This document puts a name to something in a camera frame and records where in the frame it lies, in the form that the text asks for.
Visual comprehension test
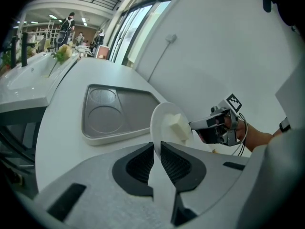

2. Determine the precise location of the white sink basin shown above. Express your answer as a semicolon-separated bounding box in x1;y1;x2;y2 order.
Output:
0;51;80;114

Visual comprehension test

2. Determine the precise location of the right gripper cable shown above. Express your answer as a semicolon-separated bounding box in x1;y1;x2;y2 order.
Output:
230;113;249;157

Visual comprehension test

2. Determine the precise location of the brown box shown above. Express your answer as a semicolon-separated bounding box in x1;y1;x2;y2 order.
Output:
94;44;110;60

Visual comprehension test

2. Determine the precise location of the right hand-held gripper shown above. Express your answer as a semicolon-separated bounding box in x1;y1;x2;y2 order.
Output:
187;93;243;148

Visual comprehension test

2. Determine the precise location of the yellow artificial flower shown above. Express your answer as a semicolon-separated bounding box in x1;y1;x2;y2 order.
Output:
47;43;72;79

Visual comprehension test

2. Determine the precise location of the white round plate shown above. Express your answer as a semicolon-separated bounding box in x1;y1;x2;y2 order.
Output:
147;101;195;225

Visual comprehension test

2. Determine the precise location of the large glass window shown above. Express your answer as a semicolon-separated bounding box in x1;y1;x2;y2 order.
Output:
107;0;173;68

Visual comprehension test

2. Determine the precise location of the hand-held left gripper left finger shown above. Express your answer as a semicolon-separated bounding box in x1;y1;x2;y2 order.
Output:
111;141;155;198

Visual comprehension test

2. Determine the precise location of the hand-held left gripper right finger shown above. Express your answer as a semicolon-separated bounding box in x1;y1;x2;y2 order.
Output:
159;141;207;193

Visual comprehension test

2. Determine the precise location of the gray compartment tray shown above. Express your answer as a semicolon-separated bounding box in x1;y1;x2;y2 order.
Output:
81;83;161;147

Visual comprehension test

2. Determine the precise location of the white wall cable duct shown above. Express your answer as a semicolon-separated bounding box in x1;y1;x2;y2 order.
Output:
147;33;177;82

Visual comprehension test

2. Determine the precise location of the person's right forearm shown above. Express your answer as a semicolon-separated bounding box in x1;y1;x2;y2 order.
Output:
235;121;275;153

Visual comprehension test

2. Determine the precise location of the person's right hand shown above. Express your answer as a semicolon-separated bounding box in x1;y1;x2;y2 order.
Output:
214;115;231;135

